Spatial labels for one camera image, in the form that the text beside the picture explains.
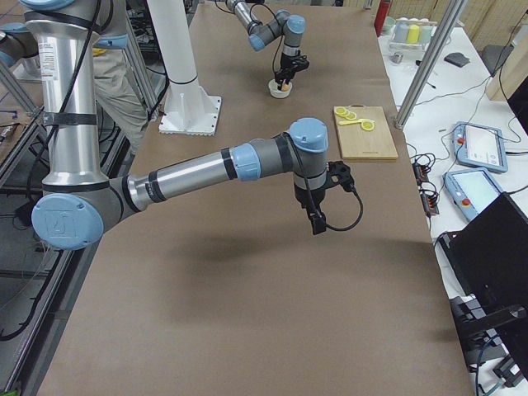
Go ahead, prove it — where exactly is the lower blue teach pendant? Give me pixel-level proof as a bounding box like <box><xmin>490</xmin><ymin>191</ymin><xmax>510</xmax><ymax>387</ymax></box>
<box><xmin>445</xmin><ymin>167</ymin><xmax>503</xmax><ymax>221</ymax></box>

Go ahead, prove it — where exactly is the yellow toy knife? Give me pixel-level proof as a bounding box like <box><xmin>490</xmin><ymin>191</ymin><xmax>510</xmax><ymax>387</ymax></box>
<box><xmin>338</xmin><ymin>119</ymin><xmax>370</xmax><ymax>125</ymax></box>

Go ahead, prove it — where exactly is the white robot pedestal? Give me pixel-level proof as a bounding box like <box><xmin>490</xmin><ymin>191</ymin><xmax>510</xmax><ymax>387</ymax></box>
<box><xmin>148</xmin><ymin>0</ymin><xmax>222</xmax><ymax>136</ymax></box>

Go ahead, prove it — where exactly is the yellow plastic cup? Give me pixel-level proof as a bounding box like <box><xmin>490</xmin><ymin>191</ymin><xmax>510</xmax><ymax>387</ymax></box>
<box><xmin>406</xmin><ymin>24</ymin><xmax>420</xmax><ymax>44</ymax></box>

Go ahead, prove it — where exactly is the small steel cup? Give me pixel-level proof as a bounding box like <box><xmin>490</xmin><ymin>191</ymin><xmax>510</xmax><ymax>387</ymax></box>
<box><xmin>390</xmin><ymin>52</ymin><xmax>403</xmax><ymax>64</ymax></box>

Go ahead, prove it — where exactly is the black monitor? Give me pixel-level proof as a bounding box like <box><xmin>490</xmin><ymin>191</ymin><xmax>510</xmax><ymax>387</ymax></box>
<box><xmin>440</xmin><ymin>192</ymin><xmax>527</xmax><ymax>375</ymax></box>

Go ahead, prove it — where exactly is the light blue plastic cup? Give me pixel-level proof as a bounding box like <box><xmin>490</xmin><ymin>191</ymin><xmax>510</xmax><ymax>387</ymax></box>
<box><xmin>418</xmin><ymin>25</ymin><xmax>433</xmax><ymax>45</ymax></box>

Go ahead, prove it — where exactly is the black camera cable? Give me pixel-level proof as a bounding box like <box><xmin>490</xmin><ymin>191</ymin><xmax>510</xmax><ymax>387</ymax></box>
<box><xmin>323</xmin><ymin>187</ymin><xmax>364</xmax><ymax>232</ymax></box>

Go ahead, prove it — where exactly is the wooden cutting board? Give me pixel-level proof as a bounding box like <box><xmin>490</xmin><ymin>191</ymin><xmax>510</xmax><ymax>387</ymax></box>
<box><xmin>333</xmin><ymin>106</ymin><xmax>398</xmax><ymax>161</ymax></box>

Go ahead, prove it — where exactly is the grey plastic cup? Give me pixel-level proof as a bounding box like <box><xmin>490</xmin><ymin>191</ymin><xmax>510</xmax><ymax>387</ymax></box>
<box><xmin>394</xmin><ymin>21</ymin><xmax>409</xmax><ymax>43</ymax></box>

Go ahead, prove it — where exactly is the black square pad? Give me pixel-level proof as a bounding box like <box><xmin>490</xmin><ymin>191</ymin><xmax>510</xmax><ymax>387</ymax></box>
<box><xmin>444</xmin><ymin>52</ymin><xmax>470</xmax><ymax>68</ymax></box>

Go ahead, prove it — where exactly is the white ceramic bowl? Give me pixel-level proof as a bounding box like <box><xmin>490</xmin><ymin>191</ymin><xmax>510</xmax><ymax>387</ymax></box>
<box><xmin>268</xmin><ymin>79</ymin><xmax>293</xmax><ymax>99</ymax></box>

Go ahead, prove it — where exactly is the upper blue teach pendant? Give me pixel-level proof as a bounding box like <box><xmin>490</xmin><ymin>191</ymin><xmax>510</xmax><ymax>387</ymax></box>
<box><xmin>453</xmin><ymin>121</ymin><xmax>508</xmax><ymax>173</ymax></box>

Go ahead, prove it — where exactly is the yellow lemon slice pair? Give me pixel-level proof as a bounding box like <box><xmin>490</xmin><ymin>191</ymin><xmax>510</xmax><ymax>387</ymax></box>
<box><xmin>360</xmin><ymin>119</ymin><xmax>375</xmax><ymax>131</ymax></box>

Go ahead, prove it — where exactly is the clear cup rack tray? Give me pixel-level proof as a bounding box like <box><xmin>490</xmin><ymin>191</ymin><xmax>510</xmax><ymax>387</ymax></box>
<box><xmin>388</xmin><ymin>37</ymin><xmax>430</xmax><ymax>52</ymax></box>

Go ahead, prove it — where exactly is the person in beige clothes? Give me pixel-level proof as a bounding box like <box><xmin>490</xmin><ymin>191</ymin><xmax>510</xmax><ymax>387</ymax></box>
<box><xmin>88</xmin><ymin>45</ymin><xmax>150</xmax><ymax>160</ymax></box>

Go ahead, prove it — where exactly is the yellow lemon slice stack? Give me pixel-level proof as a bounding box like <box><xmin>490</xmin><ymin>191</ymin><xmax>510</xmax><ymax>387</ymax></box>
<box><xmin>334</xmin><ymin>106</ymin><xmax>357</xmax><ymax>120</ymax></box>

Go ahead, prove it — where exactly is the blue teach pendant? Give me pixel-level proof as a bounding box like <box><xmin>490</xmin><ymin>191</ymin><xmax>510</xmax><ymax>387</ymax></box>
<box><xmin>445</xmin><ymin>167</ymin><xmax>503</xmax><ymax>221</ymax></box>
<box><xmin>453</xmin><ymin>121</ymin><xmax>508</xmax><ymax>173</ymax></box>

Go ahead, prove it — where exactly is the black orange power strip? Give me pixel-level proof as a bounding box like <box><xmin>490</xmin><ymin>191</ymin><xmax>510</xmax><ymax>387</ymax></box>
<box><xmin>412</xmin><ymin>162</ymin><xmax>439</xmax><ymax>218</ymax></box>

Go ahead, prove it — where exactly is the red cylinder can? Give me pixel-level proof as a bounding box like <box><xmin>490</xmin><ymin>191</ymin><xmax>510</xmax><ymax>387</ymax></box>
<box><xmin>374</xmin><ymin>0</ymin><xmax>391</xmax><ymax>37</ymax></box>

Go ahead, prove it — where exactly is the pale green bowl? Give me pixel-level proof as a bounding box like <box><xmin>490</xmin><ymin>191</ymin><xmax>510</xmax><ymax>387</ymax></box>
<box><xmin>381</xmin><ymin>16</ymin><xmax>396</xmax><ymax>35</ymax></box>

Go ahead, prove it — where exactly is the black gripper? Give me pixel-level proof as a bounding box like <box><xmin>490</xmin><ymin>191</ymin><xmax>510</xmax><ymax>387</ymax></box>
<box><xmin>294</xmin><ymin>187</ymin><xmax>327</xmax><ymax>235</ymax></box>
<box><xmin>275</xmin><ymin>53</ymin><xmax>309</xmax><ymax>92</ymax></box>

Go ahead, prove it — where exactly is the aluminium frame post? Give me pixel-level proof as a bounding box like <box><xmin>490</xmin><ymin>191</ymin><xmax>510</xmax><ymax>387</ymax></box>
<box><xmin>394</xmin><ymin>0</ymin><xmax>468</xmax><ymax>130</ymax></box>

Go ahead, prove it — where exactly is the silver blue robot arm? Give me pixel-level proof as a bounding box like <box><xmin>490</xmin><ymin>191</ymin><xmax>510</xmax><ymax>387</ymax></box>
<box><xmin>224</xmin><ymin>1</ymin><xmax>309</xmax><ymax>98</ymax></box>
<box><xmin>24</xmin><ymin>1</ymin><xmax>331</xmax><ymax>250</ymax></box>

